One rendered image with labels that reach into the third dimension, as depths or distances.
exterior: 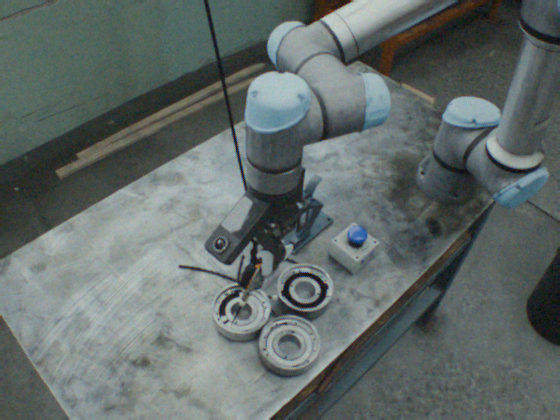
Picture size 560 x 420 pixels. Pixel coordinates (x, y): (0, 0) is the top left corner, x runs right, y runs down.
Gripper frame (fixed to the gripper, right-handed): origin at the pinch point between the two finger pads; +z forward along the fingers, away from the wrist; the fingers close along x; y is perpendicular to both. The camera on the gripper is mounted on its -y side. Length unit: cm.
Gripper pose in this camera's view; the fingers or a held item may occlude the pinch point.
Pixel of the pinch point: (257, 269)
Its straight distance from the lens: 85.6
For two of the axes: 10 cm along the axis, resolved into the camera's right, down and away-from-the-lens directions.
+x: -7.3, -5.4, 4.2
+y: 6.8, -5.2, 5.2
